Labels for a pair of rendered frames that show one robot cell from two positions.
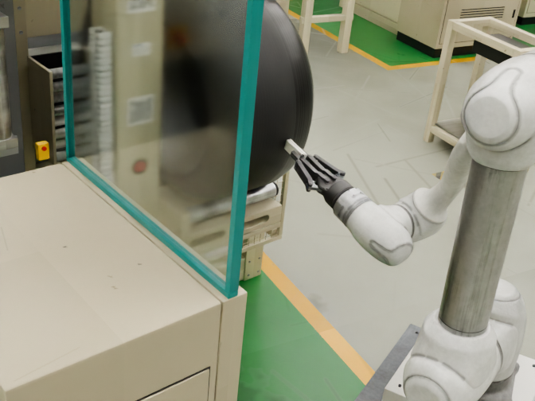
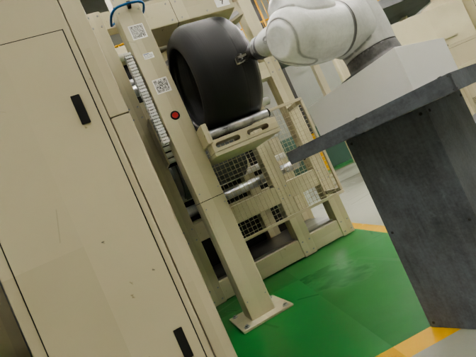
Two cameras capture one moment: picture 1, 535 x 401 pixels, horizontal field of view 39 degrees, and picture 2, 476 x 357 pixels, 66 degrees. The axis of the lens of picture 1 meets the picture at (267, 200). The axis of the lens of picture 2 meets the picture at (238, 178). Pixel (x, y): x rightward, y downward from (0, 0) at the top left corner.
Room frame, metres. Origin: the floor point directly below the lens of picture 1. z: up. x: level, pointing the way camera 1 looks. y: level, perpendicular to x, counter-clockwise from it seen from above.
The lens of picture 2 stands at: (0.23, -0.53, 0.61)
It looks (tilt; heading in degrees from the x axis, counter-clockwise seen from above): 1 degrees up; 24
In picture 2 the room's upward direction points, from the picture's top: 24 degrees counter-clockwise
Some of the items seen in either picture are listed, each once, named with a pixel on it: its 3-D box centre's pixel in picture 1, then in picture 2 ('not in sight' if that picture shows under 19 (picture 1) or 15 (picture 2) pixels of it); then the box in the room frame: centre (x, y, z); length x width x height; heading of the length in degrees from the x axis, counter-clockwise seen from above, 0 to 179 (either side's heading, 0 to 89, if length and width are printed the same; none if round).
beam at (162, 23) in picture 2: not in sight; (182, 19); (2.31, 0.32, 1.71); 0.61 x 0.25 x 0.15; 132
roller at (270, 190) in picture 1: (228, 203); (238, 123); (1.91, 0.11, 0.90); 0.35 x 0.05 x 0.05; 132
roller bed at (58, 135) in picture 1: (71, 106); (172, 138); (2.14, 0.63, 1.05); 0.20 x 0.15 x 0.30; 132
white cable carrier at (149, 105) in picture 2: not in sight; (147, 98); (1.74, 0.43, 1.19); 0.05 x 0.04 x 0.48; 42
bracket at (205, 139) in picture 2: not in sight; (200, 144); (1.89, 0.34, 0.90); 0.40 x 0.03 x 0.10; 42
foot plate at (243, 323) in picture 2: not in sight; (259, 311); (1.82, 0.38, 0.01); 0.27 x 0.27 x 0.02; 42
